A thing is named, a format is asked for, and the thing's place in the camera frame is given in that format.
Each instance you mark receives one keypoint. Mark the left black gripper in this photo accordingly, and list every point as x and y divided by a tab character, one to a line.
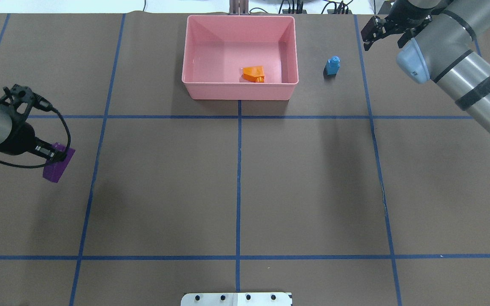
18	139

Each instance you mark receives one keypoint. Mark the purple block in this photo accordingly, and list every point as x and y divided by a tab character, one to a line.
53	173

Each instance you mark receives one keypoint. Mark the orange block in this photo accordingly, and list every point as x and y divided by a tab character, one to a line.
254	74

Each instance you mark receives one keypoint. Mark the small blue block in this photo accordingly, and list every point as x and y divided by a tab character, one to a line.
332	67

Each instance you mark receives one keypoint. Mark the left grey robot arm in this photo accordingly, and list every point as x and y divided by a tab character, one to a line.
5	129

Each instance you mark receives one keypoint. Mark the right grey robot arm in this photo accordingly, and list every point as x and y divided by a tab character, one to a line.
440	53

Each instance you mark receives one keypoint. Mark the pink plastic box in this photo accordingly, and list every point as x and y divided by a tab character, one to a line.
218	47

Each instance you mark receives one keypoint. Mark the brown paper table mat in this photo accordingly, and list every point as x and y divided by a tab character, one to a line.
362	189

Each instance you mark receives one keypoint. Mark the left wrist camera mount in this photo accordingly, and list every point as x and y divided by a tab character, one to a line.
18	101

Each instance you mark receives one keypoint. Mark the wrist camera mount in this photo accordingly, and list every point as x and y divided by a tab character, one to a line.
18	101
377	29

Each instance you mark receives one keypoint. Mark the white camera mast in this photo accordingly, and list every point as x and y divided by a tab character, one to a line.
238	299

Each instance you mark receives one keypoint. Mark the aluminium frame post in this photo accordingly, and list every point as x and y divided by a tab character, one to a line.
239	7

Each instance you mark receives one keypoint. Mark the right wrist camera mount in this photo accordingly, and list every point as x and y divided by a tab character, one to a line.
377	29

